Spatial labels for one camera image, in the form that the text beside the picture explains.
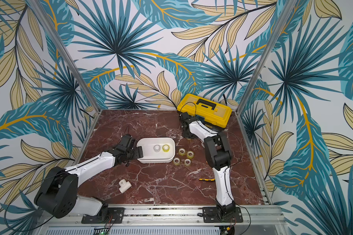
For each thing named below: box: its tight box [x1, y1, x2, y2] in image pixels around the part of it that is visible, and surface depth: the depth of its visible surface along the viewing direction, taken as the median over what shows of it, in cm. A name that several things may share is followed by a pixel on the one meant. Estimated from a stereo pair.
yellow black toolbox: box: [176, 93, 233, 131], surface depth 99 cm
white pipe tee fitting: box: [118, 179, 132, 194], surface depth 82 cm
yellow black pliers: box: [199, 178, 216, 182], surface depth 86 cm
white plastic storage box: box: [136, 137, 176, 164], surface depth 99 cm
